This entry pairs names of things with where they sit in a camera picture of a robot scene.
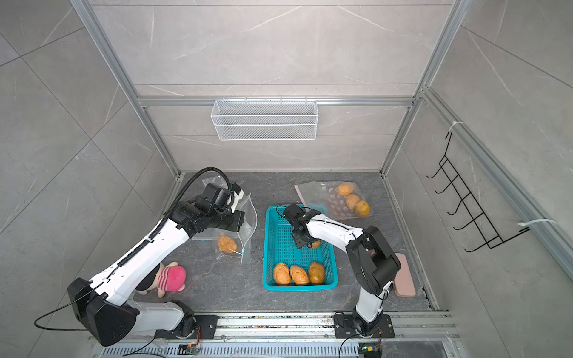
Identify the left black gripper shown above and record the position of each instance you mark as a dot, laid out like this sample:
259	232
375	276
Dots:
239	219

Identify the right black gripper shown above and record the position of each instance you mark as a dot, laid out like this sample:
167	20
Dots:
299	242

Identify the clear pink-dotted zipper bag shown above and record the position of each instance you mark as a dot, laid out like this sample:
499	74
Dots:
322	196

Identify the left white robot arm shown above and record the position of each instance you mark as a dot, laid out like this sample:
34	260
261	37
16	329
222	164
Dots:
103	305

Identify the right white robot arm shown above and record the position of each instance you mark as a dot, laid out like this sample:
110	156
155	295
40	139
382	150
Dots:
374	263

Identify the teal plastic basket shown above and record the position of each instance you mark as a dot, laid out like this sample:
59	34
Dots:
279	247

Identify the pink plush pig toy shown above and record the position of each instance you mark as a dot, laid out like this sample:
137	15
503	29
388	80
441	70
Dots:
163	279

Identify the checkered beige cloth item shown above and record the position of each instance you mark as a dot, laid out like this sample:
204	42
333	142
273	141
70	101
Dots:
403	283

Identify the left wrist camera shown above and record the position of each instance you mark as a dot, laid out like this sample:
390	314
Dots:
236	194

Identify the white wire mesh shelf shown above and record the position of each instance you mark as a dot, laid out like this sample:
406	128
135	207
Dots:
265	119

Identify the metal base rail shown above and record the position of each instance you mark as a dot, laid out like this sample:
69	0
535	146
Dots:
328	334

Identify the black wire hook rack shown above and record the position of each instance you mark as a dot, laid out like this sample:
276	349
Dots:
467	202

